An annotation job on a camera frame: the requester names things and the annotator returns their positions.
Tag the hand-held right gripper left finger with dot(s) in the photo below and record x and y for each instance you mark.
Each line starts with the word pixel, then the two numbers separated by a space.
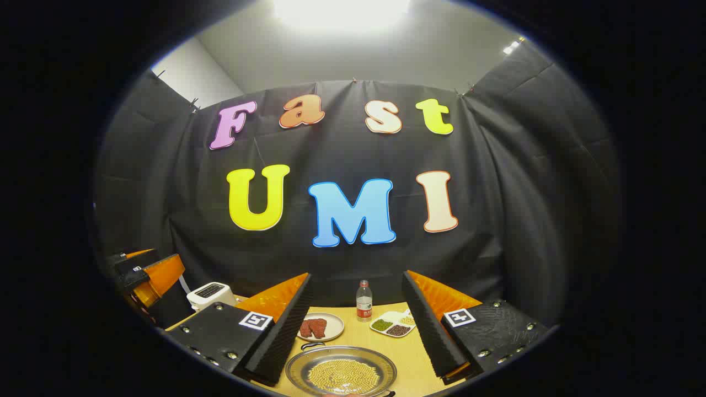
pixel 281 336

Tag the red meat slice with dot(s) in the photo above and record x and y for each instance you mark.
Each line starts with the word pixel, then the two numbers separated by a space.
pixel 305 328
pixel 319 328

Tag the small ceiling light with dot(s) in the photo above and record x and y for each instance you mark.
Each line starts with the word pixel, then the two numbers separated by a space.
pixel 511 47

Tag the white toaster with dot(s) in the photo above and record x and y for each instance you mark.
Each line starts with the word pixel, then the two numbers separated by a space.
pixel 209 295

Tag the pile of yellow soybeans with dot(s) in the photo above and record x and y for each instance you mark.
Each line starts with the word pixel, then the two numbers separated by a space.
pixel 343 376

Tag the white divided dish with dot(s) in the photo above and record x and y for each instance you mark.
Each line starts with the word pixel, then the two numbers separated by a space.
pixel 392 318

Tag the pile of green mung beans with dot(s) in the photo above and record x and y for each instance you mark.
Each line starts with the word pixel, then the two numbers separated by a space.
pixel 381 325

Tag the clear plastic water bottle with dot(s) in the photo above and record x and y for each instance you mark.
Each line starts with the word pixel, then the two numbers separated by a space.
pixel 364 306

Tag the white round plate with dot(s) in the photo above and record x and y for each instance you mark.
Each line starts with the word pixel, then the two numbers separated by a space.
pixel 335 328

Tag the pile of pale beans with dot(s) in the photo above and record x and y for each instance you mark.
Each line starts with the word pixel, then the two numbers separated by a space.
pixel 407 320

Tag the pile of dark red beans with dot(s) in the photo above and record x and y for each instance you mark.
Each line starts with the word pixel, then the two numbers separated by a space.
pixel 398 330

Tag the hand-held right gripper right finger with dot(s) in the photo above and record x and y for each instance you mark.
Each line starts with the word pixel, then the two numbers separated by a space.
pixel 430 331

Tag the large ceiling light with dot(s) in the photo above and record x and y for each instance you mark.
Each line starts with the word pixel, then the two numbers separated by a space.
pixel 342 11

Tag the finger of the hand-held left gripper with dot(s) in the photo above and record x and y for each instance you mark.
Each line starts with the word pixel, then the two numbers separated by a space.
pixel 162 275
pixel 135 262

